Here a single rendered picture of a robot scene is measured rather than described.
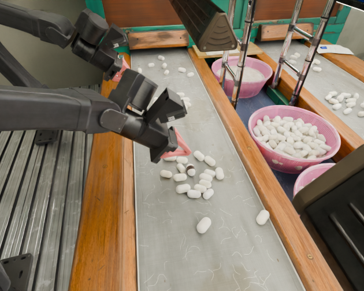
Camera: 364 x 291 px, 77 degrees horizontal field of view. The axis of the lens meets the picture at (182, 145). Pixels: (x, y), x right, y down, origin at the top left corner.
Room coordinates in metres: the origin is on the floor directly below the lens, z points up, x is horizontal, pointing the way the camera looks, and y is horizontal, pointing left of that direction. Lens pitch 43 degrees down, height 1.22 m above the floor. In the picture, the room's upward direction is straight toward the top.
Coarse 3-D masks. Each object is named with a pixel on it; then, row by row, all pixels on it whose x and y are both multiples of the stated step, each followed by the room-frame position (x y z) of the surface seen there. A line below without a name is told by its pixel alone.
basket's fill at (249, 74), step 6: (234, 66) 1.10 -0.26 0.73; (246, 66) 1.08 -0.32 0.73; (234, 72) 1.01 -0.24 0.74; (246, 72) 1.01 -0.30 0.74; (252, 72) 1.02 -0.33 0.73; (258, 72) 1.03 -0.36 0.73; (228, 78) 0.97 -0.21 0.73; (246, 78) 0.97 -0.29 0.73; (252, 78) 0.96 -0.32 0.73; (258, 78) 0.97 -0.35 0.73; (264, 78) 0.98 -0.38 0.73
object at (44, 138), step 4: (40, 132) 0.64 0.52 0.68; (44, 132) 0.64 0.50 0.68; (48, 132) 0.64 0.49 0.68; (52, 132) 0.65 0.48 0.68; (56, 132) 0.64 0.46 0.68; (36, 136) 0.62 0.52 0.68; (40, 136) 0.62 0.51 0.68; (44, 136) 0.62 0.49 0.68; (48, 136) 0.62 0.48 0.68; (52, 136) 0.62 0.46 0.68; (56, 136) 0.62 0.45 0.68; (36, 140) 0.60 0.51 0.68; (40, 140) 0.60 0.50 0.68; (44, 140) 0.60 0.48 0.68; (48, 140) 0.60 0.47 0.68; (52, 140) 0.60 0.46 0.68; (56, 140) 0.61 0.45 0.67; (36, 144) 0.59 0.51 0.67
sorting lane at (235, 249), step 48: (192, 96) 0.79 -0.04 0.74; (192, 144) 0.51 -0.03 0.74; (144, 192) 0.34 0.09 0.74; (240, 192) 0.34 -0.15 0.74; (144, 240) 0.22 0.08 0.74; (192, 240) 0.22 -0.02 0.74; (240, 240) 0.22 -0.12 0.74; (144, 288) 0.13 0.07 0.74; (192, 288) 0.13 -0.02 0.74; (240, 288) 0.13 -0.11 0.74; (288, 288) 0.13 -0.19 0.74
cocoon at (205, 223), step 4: (204, 220) 0.25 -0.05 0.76; (208, 220) 0.25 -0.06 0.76; (200, 224) 0.24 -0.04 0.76; (204, 224) 0.24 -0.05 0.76; (208, 224) 0.24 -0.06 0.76; (196, 228) 0.24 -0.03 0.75; (200, 228) 0.23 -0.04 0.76; (204, 228) 0.23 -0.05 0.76; (200, 232) 0.23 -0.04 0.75; (204, 232) 0.23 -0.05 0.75
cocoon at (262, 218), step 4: (260, 212) 0.27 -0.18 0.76; (264, 212) 0.27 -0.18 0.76; (268, 212) 0.27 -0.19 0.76; (260, 216) 0.26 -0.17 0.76; (264, 216) 0.26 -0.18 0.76; (268, 216) 0.26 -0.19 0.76; (256, 220) 0.26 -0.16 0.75; (260, 220) 0.25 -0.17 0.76; (264, 220) 0.25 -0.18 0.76; (260, 224) 0.25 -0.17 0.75
